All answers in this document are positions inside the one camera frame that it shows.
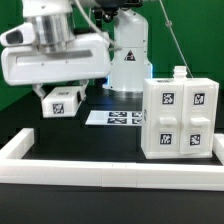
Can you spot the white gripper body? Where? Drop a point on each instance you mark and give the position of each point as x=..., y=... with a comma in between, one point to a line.
x=85, y=57

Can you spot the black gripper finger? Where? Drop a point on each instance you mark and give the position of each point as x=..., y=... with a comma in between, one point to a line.
x=82, y=92
x=37, y=88

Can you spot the white cabinet top box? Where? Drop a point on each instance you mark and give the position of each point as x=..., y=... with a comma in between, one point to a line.
x=61, y=102

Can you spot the white cabinet body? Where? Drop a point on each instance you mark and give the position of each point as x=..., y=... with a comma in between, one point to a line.
x=179, y=77

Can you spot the white cabinet door with tag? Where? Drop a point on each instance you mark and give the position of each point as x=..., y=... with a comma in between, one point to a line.
x=196, y=118

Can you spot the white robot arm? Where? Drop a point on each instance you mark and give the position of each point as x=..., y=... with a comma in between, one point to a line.
x=69, y=40

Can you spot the white base tag plate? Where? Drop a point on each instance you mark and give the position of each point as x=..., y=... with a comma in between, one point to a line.
x=117, y=118

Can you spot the white U-shaped obstacle wall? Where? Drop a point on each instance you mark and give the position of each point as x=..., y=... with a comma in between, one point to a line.
x=16, y=169

